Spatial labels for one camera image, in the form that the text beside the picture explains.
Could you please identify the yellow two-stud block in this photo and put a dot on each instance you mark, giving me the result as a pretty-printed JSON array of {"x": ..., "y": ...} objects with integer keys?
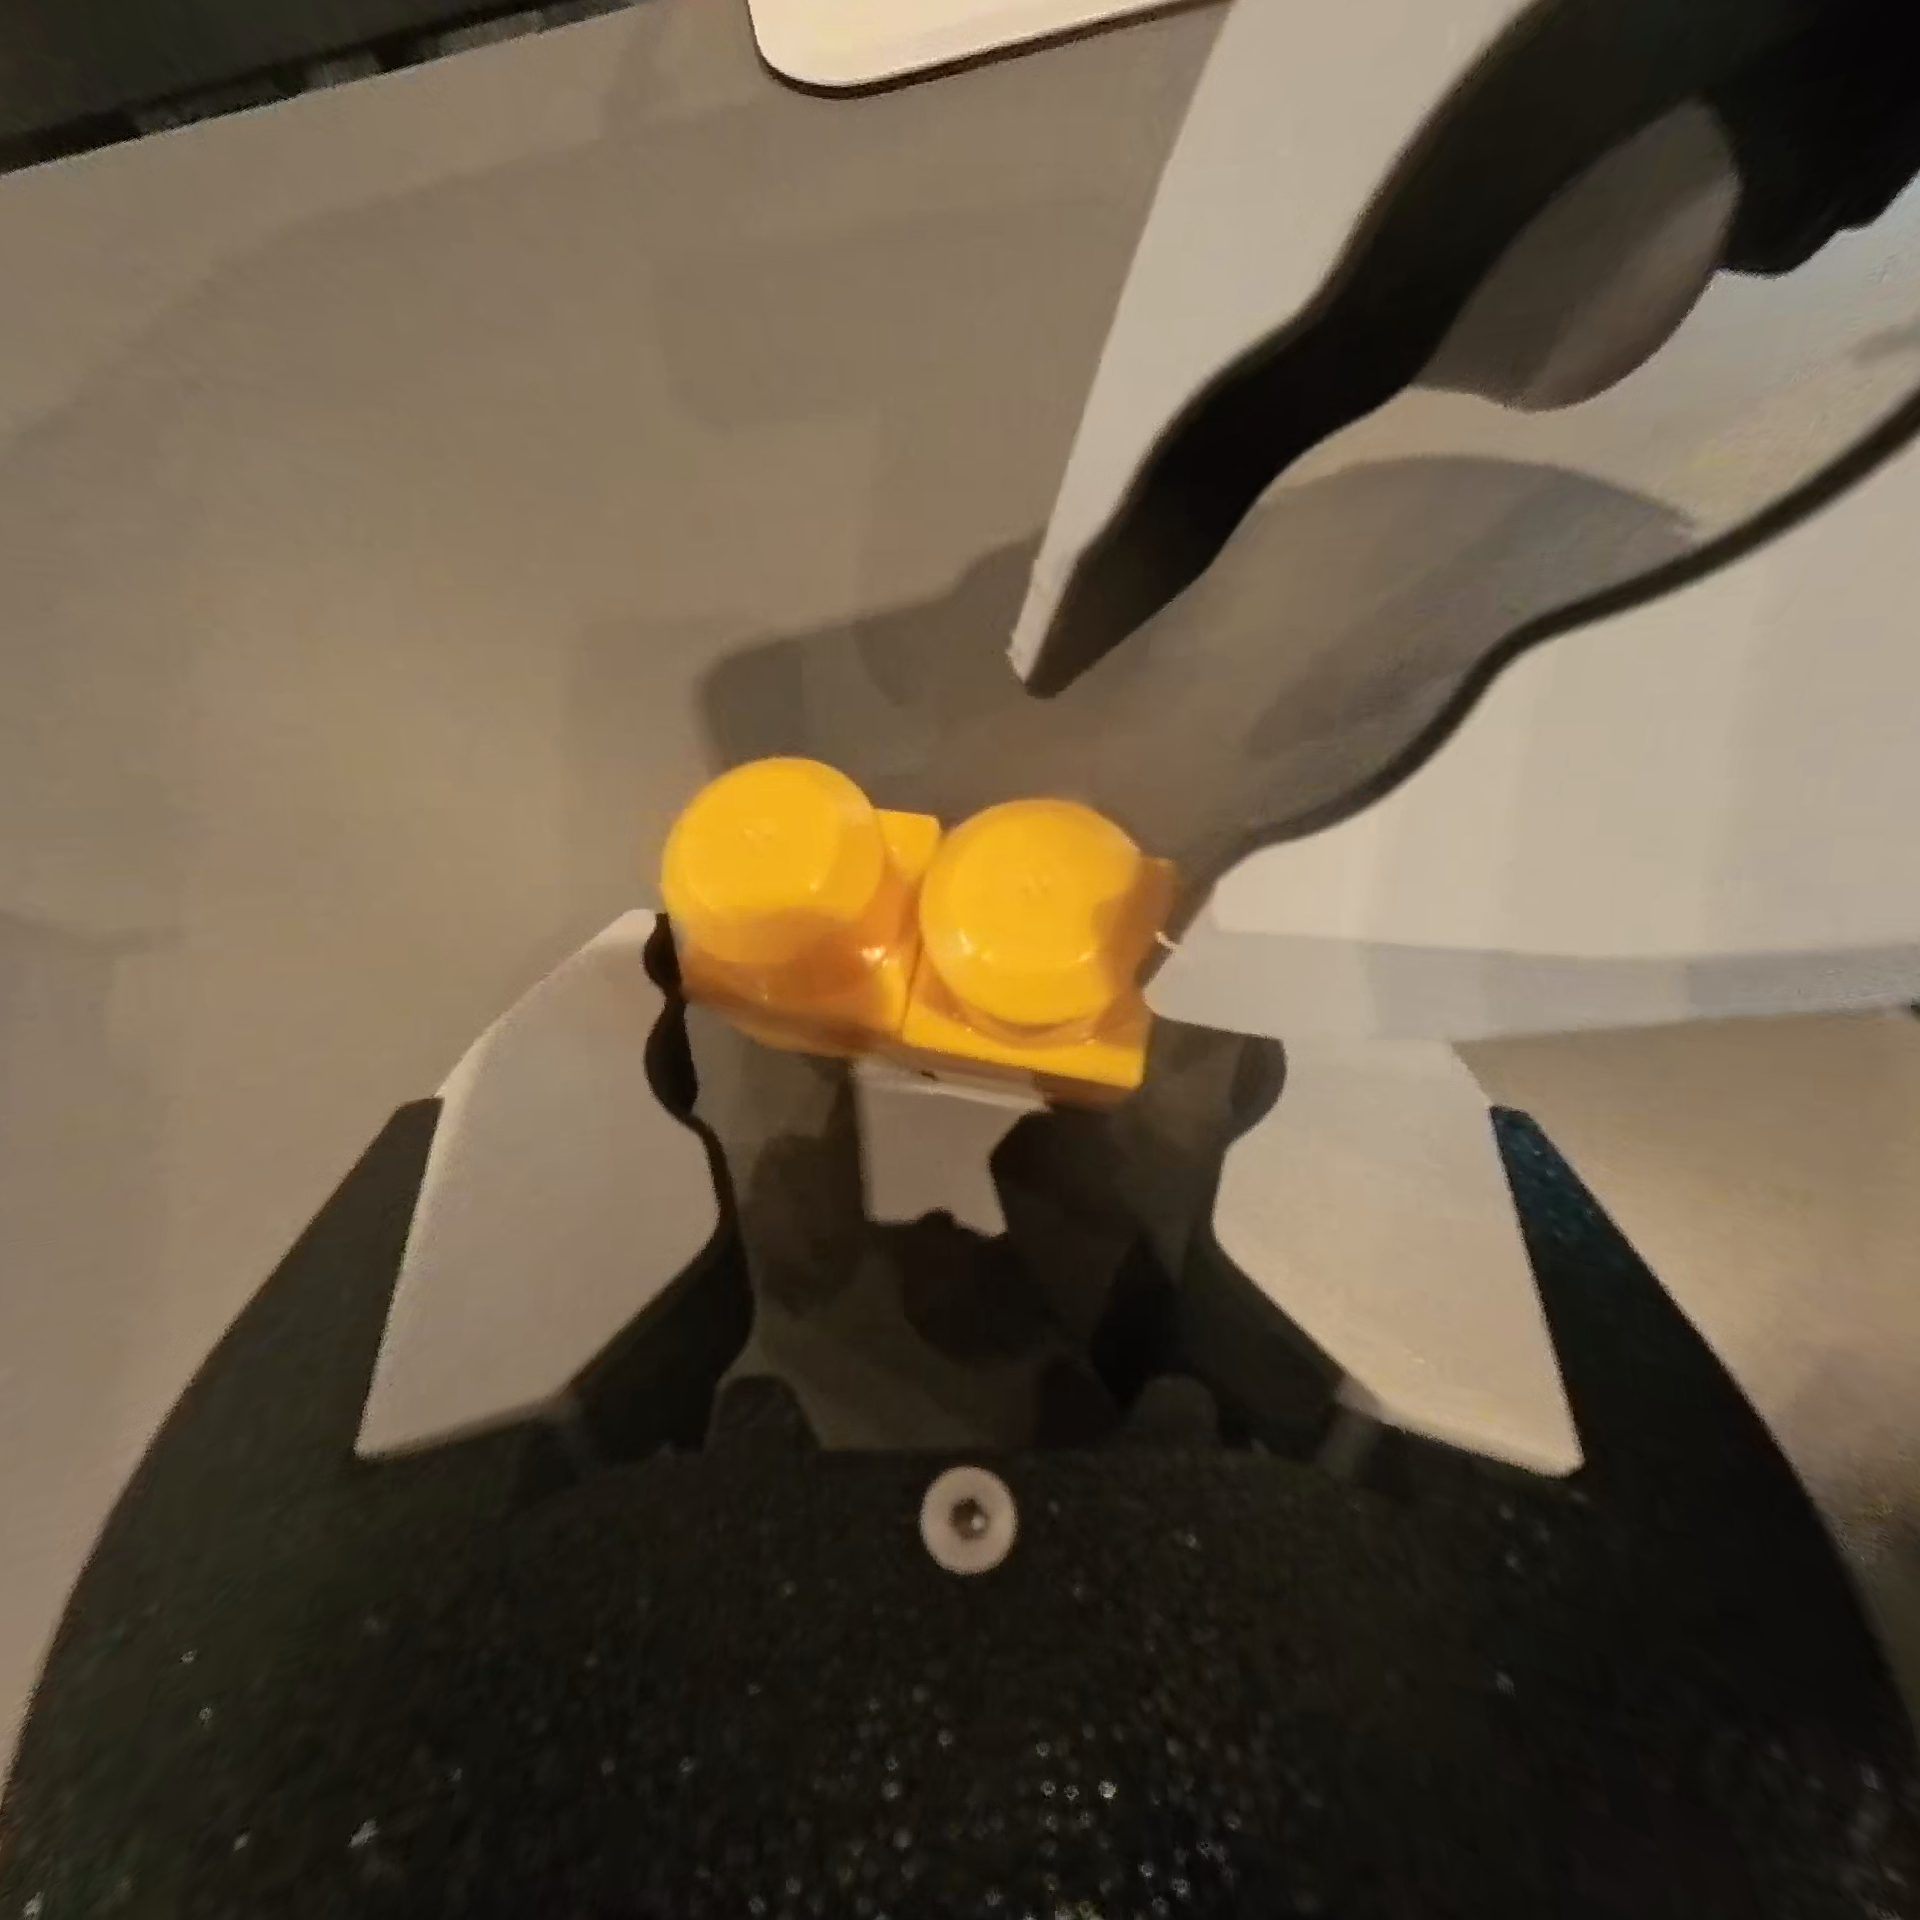
[{"x": 1035, "y": 960}]

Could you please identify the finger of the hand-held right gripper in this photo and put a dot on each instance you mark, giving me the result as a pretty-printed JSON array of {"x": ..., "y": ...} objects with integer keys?
[
  {"x": 1651, "y": 840},
  {"x": 1244, "y": 196}
]

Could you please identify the clear acrylic stand white base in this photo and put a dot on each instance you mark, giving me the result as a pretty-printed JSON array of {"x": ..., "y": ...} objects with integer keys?
[{"x": 929, "y": 36}]

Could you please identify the yellow single-stud block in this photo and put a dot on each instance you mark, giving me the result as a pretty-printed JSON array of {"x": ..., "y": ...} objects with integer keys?
[{"x": 780, "y": 915}]

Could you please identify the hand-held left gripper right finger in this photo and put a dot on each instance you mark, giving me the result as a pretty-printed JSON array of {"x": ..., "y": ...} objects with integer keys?
[{"x": 1393, "y": 1244}]

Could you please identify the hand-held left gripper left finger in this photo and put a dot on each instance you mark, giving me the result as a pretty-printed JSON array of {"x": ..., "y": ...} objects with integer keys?
[{"x": 540, "y": 1200}]

